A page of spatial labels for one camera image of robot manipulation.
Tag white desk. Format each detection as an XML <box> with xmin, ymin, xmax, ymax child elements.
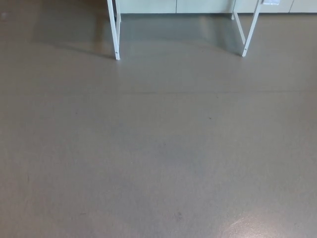
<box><xmin>106</xmin><ymin>0</ymin><xmax>264</xmax><ymax>60</ymax></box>

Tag pale green cabinet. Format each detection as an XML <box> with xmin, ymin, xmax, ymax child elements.
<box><xmin>117</xmin><ymin>0</ymin><xmax>317</xmax><ymax>14</ymax></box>

